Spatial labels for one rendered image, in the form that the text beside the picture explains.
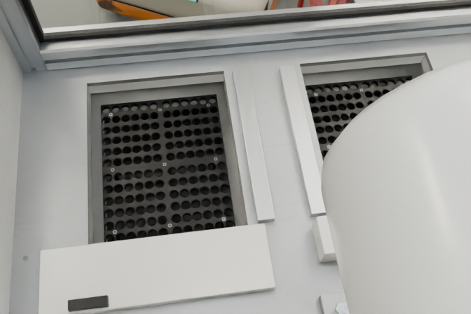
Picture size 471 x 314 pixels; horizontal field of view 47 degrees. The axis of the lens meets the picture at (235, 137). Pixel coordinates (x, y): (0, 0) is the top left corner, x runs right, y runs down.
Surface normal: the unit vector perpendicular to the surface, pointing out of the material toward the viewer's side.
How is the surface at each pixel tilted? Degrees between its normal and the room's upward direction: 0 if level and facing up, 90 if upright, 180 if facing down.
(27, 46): 90
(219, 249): 0
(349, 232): 76
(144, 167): 0
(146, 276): 0
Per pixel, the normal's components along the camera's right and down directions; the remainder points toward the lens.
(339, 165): -0.95, -0.01
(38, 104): 0.04, -0.48
